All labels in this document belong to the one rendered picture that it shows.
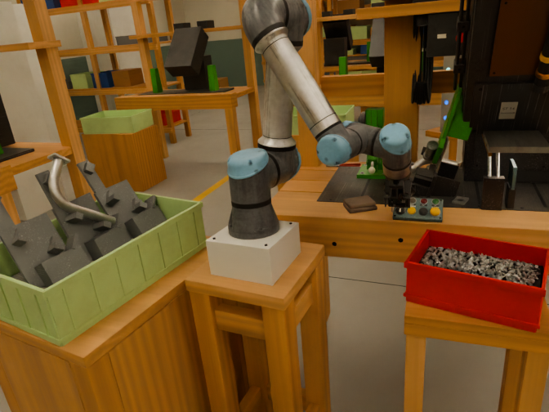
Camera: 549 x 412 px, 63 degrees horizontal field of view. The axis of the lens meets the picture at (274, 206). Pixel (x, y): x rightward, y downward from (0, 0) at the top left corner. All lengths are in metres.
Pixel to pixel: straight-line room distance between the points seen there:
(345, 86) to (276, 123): 0.83
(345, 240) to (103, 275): 0.77
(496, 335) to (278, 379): 0.60
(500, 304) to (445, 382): 1.07
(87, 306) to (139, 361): 0.22
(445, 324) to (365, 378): 1.03
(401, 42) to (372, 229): 0.81
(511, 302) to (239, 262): 0.68
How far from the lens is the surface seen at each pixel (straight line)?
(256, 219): 1.25
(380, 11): 1.84
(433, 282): 1.21
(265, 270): 1.23
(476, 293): 1.20
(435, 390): 2.19
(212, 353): 1.46
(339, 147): 1.05
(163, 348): 1.47
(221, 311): 1.36
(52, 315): 1.28
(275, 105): 1.29
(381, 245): 1.52
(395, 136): 1.14
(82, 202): 1.61
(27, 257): 1.52
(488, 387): 2.26
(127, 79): 7.25
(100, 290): 1.35
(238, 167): 1.22
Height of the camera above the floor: 1.51
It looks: 22 degrees down
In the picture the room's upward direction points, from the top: 5 degrees counter-clockwise
